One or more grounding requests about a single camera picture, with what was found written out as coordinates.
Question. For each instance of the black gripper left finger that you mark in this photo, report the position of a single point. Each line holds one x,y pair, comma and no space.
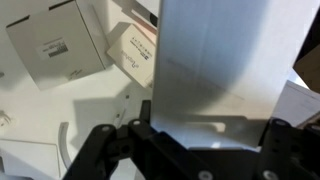
155,154

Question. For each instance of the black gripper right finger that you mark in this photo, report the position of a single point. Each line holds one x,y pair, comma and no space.
289,153

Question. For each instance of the small white box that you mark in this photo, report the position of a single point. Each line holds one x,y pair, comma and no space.
221,66

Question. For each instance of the square white box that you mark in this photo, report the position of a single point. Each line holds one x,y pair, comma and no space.
60,44

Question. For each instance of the long white carton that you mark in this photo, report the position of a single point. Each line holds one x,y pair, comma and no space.
134,53

